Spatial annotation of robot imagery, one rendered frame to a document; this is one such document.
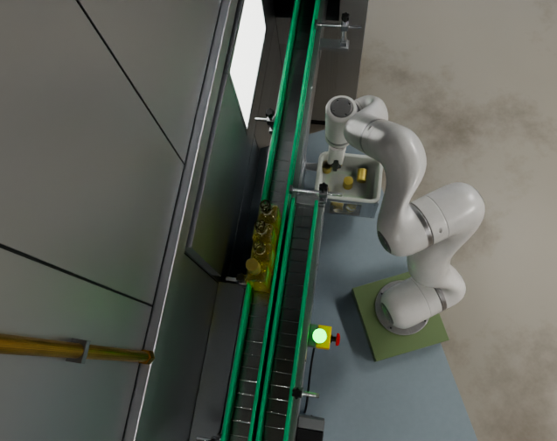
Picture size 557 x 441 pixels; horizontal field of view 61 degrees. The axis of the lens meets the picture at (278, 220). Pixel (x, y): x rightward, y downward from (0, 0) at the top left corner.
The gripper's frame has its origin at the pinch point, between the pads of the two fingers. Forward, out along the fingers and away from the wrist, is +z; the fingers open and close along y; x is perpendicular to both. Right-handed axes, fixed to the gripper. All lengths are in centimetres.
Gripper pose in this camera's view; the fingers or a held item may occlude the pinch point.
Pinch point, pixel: (337, 158)
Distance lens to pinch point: 156.8
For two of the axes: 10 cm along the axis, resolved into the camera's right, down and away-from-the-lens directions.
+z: 0.8, 3.0, 9.5
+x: 9.8, 1.4, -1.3
